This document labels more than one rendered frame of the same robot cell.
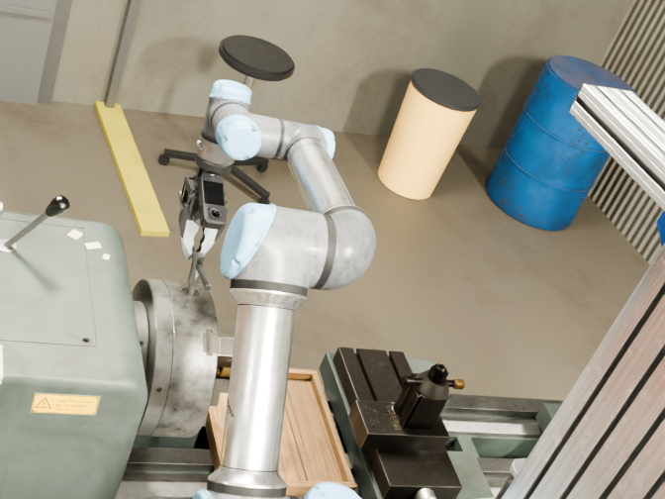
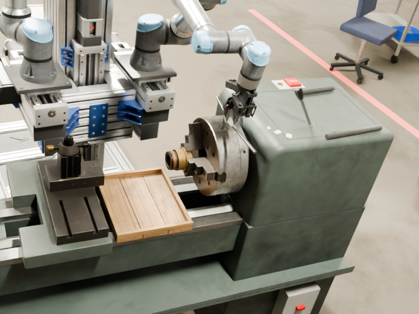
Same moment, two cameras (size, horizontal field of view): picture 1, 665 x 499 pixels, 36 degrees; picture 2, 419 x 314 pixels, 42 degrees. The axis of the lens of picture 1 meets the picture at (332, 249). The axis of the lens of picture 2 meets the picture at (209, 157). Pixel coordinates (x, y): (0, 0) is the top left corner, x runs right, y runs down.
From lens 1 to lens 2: 3.38 m
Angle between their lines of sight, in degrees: 112
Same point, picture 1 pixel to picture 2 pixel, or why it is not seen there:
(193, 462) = (178, 185)
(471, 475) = (20, 183)
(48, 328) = (269, 96)
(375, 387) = (83, 205)
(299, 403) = (126, 218)
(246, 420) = not seen: hidden behind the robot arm
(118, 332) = not seen: hidden behind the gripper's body
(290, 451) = (130, 192)
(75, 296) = (268, 109)
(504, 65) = not seen: outside the picture
